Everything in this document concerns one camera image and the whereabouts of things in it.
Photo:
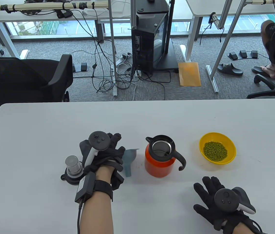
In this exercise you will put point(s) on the grey foot pedal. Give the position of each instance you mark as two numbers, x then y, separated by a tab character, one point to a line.
80	67

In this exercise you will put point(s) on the pile of green mung beans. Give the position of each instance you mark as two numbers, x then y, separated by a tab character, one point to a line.
215	151

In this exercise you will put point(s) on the black white right hand controller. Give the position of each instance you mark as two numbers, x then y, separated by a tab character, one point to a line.
226	199

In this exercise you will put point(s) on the black white hand controller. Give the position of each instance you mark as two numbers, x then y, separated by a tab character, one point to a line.
226	199
99	140

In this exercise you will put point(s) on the black triple foot pedal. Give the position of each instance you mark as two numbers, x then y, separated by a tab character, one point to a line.
243	54

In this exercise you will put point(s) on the orange-brown paper envelope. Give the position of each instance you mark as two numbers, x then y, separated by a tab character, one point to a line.
188	73

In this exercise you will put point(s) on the yellow plastic bowl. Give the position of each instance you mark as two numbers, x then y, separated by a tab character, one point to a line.
230	146

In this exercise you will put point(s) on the person's left hand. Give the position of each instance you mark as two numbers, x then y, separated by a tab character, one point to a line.
114	153

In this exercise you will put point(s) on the person's right hand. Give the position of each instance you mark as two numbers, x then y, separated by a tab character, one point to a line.
206	192

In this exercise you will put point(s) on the silver aluminium post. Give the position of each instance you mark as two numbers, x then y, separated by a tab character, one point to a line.
113	48
133	19

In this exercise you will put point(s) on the black steel kettle lid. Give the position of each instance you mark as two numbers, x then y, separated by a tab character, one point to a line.
73	165

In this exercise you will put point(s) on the small black equipment case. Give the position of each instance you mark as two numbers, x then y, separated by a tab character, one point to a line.
152	6

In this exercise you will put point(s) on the silver aluminium frame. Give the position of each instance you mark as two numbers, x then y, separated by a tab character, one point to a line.
226	40

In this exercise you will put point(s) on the black sandal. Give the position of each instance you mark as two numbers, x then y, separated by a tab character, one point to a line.
255	70
230	69

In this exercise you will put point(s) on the blue-grey plastic funnel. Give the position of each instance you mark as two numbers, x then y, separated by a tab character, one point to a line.
129	158

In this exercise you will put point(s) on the person's right forearm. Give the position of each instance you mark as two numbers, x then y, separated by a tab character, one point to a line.
243	230

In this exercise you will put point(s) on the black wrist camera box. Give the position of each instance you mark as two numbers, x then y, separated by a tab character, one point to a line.
85	187

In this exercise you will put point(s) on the person's left forearm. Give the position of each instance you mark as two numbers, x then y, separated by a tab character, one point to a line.
97	217

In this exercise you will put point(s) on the white power strip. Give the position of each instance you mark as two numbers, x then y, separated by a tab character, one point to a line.
123	58

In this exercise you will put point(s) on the white desk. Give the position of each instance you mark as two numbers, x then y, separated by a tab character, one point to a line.
200	7
30	15

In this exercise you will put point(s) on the black power adapter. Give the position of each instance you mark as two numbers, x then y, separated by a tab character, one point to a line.
64	14

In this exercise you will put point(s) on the black computer tower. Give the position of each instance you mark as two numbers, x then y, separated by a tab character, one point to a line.
143	48

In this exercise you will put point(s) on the black mesh office chair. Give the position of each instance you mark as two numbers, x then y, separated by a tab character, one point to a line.
18	78

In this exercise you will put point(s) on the black white left hand controller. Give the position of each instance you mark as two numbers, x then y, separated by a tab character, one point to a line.
99	140

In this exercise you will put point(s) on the red hot water kettle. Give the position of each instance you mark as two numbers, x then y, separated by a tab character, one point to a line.
158	167

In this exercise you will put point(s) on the black computer cart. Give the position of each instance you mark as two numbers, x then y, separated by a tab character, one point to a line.
169	61

